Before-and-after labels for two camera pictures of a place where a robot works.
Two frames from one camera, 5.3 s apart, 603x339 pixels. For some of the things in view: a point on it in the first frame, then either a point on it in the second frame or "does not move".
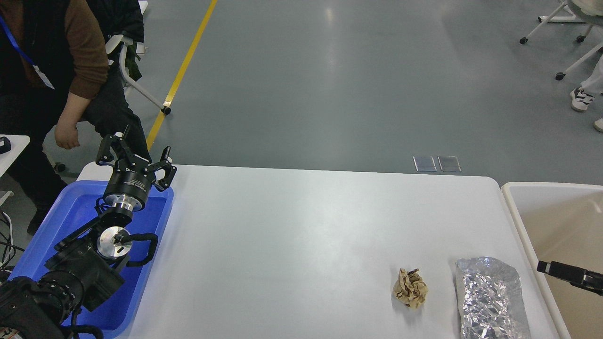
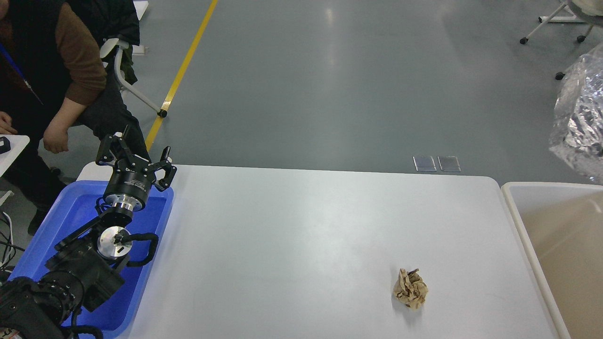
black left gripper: (129, 183) does not move
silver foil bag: (490, 300) -> (578, 117)
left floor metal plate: (425, 164) does not move
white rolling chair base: (563, 14) does not move
